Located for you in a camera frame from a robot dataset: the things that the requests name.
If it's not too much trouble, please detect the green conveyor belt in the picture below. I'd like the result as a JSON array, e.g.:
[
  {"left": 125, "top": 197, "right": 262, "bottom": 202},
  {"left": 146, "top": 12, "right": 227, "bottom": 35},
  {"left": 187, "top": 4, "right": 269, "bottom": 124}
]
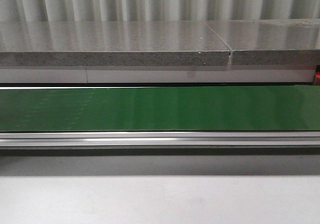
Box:
[{"left": 0, "top": 85, "right": 320, "bottom": 132}]

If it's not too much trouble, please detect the grey stone countertop slab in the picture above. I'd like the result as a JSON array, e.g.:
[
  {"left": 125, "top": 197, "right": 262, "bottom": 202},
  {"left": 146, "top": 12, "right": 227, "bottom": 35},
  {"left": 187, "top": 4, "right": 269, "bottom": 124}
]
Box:
[{"left": 0, "top": 21, "right": 230, "bottom": 67}]

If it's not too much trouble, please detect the white cabinet panel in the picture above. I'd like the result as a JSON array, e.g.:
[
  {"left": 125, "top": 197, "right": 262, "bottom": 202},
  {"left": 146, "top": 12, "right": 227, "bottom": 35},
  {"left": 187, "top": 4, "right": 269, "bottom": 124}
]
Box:
[{"left": 0, "top": 65, "right": 316, "bottom": 84}]

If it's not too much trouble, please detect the red object at edge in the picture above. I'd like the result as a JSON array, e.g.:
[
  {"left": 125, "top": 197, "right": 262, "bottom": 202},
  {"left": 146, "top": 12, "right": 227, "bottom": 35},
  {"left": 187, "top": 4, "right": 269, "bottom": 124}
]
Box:
[{"left": 313, "top": 65, "right": 320, "bottom": 86}]

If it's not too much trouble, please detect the white pleated curtain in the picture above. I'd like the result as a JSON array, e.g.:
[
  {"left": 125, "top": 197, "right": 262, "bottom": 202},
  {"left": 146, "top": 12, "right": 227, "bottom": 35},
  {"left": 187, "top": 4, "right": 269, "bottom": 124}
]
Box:
[{"left": 0, "top": 0, "right": 320, "bottom": 22}]

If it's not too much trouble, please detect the aluminium conveyor frame rail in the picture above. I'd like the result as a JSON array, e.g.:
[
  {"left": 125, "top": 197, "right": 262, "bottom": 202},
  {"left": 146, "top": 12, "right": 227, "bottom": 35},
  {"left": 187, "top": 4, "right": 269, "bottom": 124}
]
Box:
[{"left": 0, "top": 131, "right": 320, "bottom": 150}]

